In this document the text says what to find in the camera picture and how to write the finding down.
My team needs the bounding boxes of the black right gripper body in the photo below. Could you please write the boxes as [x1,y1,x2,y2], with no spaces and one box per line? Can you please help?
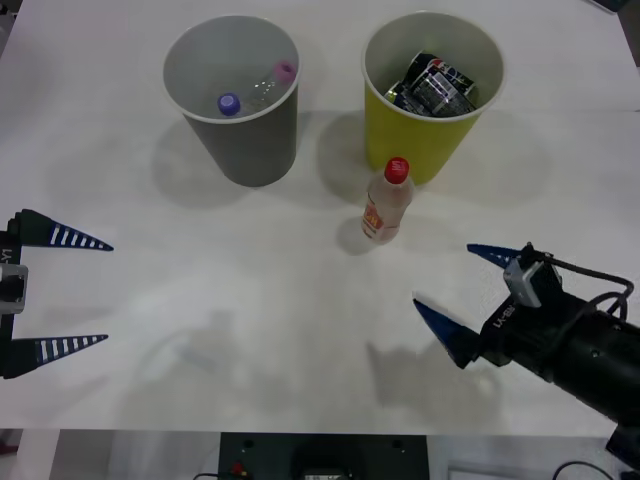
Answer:
[478,287,595,385]

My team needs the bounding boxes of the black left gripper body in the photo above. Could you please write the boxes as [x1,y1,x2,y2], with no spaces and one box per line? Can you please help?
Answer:
[0,229,24,347]

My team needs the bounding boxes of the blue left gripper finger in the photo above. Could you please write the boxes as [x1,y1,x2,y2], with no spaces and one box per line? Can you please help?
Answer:
[0,333,110,380]
[6,208,115,252]

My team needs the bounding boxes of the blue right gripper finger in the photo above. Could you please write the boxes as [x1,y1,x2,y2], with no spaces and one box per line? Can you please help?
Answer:
[412,298,484,370]
[466,243,522,275]

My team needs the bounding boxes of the clear bottle red cap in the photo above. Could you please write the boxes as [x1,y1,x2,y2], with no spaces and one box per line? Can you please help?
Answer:
[360,156,416,245]

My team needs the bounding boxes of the white table leg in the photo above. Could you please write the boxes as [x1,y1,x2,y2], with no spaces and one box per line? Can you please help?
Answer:
[18,428,59,480]

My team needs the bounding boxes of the yellow-green plastic bin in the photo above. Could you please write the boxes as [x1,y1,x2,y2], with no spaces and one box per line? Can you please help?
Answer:
[360,10,506,187]

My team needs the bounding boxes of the black robot torso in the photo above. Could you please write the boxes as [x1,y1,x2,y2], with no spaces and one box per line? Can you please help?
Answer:
[218,432,429,480]

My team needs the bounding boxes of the black can blue red print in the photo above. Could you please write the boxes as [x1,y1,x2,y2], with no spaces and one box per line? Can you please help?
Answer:
[402,49,480,114]

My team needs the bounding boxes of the grey plastic bin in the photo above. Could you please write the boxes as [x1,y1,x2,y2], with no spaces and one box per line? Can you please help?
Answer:
[162,14,303,189]

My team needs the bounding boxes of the clear bottle purple cap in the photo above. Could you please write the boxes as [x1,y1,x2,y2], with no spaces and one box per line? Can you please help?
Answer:
[215,91,243,119]

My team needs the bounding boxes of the clear bottle pink cap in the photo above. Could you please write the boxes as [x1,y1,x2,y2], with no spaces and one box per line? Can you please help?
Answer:
[242,59,298,113]

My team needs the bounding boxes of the black cable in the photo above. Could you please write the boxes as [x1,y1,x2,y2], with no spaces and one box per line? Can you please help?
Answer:
[553,459,619,480]

